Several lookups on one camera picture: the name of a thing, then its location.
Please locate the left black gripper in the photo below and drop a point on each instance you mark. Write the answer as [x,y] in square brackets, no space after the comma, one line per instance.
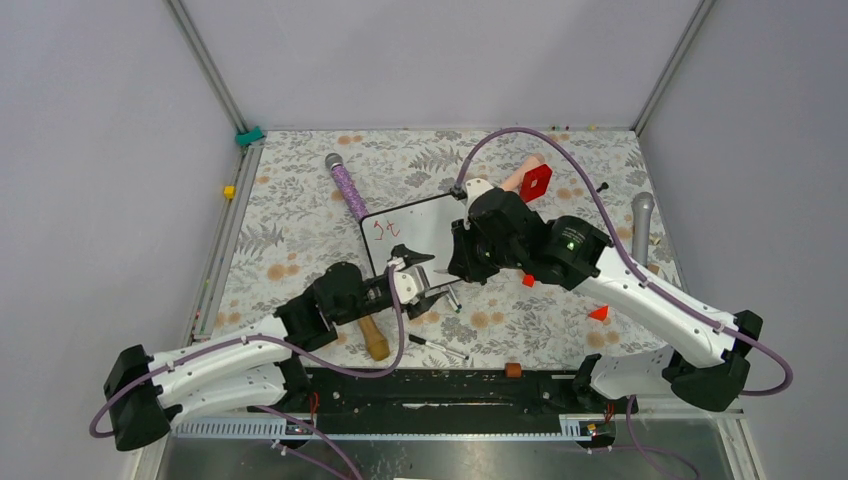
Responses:
[410,257]

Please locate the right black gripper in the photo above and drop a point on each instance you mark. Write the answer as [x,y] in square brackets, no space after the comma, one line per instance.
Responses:
[462,263]

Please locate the white whiteboard black frame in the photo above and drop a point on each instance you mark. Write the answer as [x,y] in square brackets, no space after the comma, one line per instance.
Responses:
[423,226]

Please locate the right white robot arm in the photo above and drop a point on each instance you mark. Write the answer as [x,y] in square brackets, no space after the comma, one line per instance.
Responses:
[702,362]

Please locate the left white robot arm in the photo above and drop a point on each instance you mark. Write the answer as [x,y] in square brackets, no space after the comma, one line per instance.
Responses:
[148,394]

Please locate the green capped marker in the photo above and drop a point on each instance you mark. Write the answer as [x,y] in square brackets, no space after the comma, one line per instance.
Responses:
[453,302]

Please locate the pink toy microphone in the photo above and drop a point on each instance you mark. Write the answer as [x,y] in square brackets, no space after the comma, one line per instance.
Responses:
[515,180]

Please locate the black capped marker front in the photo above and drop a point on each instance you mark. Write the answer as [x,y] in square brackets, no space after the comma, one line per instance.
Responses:
[439,347]

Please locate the red square block with hole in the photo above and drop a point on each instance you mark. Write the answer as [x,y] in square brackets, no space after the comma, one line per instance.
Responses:
[535,183]

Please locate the red triangular block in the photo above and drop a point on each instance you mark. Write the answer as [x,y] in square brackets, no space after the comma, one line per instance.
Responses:
[600,314]

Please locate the small brown wooden cube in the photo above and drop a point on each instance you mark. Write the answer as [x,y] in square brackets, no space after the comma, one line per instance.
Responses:
[513,370]

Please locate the silver grey microphone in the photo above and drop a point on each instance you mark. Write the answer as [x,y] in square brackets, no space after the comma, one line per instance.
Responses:
[642,207]

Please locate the purple glitter microphone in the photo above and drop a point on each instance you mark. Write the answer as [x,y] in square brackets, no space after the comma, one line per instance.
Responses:
[344,182]

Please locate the teal corner clip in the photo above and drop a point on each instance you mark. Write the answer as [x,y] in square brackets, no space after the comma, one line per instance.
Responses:
[247,138]

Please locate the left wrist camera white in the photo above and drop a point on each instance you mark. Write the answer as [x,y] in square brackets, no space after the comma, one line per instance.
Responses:
[408,283]

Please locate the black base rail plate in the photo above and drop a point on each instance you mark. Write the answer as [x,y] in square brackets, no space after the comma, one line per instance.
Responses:
[421,401]

